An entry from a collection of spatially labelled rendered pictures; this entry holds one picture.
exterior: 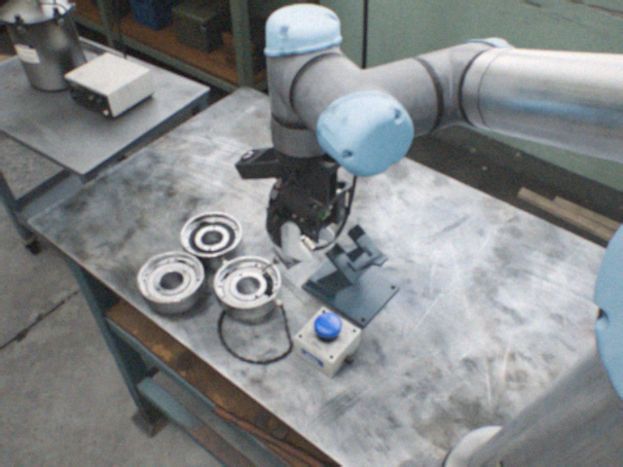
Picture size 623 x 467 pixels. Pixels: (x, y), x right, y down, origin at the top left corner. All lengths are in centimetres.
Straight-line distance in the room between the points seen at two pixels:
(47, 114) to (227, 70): 113
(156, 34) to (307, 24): 244
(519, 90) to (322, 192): 27
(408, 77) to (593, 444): 34
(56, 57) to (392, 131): 132
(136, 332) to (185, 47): 184
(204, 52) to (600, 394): 257
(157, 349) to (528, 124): 90
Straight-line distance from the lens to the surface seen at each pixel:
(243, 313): 88
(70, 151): 151
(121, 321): 126
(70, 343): 198
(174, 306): 90
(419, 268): 98
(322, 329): 80
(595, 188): 247
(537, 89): 48
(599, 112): 44
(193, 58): 273
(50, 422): 185
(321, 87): 53
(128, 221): 109
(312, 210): 67
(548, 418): 37
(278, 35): 57
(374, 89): 51
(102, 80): 161
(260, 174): 73
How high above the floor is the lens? 153
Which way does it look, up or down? 46 degrees down
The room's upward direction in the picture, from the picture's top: straight up
